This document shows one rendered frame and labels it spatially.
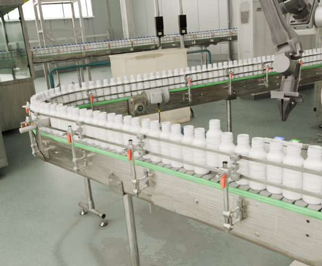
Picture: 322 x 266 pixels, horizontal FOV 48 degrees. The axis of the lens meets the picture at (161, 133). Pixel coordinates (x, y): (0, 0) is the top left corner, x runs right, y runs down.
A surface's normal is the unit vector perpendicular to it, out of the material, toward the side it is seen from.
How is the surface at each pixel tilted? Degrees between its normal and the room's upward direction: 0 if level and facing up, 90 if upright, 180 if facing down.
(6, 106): 90
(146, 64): 90
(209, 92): 92
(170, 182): 90
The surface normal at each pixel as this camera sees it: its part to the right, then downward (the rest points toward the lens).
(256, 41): 0.48, 0.21
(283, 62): -0.64, -0.07
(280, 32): -0.48, 0.44
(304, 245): -0.70, 0.26
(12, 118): 0.71, 0.13
